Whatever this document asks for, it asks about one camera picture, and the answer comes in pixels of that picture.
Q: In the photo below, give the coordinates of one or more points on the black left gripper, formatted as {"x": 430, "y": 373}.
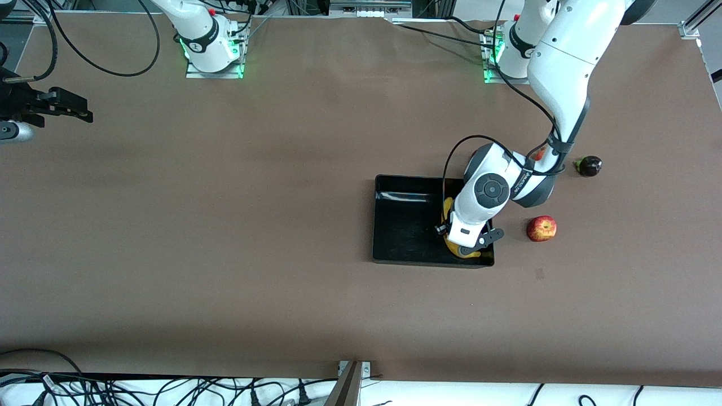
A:
{"x": 447, "y": 228}

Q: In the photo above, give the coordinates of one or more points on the dark purple eggplant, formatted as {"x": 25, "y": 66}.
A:
{"x": 589, "y": 166}

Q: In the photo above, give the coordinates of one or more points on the aluminium profile bracket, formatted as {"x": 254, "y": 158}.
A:
{"x": 350, "y": 386}

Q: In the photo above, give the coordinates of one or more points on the yellow banana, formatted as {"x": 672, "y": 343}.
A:
{"x": 451, "y": 246}

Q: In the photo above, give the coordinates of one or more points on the red yellow apple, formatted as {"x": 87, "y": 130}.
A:
{"x": 541, "y": 228}

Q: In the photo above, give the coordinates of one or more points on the white power strip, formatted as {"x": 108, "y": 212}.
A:
{"x": 372, "y": 13}

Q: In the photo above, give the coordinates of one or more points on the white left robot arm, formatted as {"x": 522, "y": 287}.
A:
{"x": 564, "y": 62}

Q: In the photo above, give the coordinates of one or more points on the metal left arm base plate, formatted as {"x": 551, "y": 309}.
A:
{"x": 489, "y": 67}

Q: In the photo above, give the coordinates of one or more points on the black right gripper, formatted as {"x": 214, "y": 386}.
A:
{"x": 18, "y": 103}

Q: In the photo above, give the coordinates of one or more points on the aluminium table corner bracket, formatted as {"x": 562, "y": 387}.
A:
{"x": 40, "y": 20}
{"x": 691, "y": 29}

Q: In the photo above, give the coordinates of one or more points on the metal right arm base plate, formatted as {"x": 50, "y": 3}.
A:
{"x": 214, "y": 74}

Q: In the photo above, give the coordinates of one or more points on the black plastic tray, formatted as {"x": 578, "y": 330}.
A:
{"x": 406, "y": 225}

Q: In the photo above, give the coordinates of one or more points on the red pomegranate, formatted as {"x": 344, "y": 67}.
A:
{"x": 540, "y": 153}

